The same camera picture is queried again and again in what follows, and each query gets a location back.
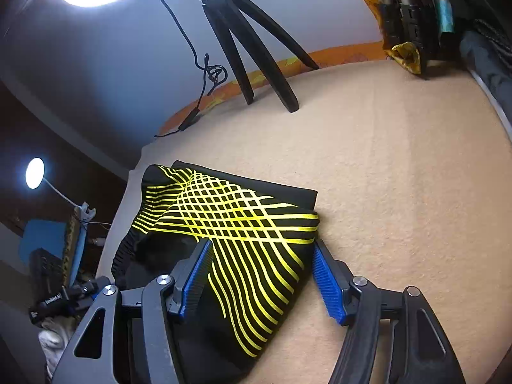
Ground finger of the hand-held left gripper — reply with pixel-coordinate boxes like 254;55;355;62
74;277;105;308

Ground white clip-on desk lamp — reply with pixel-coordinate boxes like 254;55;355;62
25;157;97;228

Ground light grey crumpled cloth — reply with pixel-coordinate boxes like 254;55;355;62
38;316;77;377

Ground black ring light cable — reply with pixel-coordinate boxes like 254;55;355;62
151;0;228;139

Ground yellow patterned cloth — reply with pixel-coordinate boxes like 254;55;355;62
350;0;422;75

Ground leopard print cloth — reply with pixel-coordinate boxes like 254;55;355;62
62;214;83;284

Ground teal fabric strip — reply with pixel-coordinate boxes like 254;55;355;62
434;0;455;33

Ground folded silver tripod stand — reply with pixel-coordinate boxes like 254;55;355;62
370;0;460;78

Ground blue chair with leopard cloth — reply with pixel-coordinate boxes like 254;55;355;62
24;219;86;289

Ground black ribbed box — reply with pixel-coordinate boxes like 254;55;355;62
30;248;65;301

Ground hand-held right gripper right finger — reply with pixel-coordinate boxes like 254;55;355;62
313;240;467;384

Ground black pants with yellow stripes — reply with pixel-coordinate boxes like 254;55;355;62
111;161;321;384

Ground black mini tripod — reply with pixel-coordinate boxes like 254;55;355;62
176;0;320;113

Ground beige blanket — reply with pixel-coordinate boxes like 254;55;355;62
98;58;512;384

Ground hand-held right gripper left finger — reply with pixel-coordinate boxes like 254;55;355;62
57;239;214;384

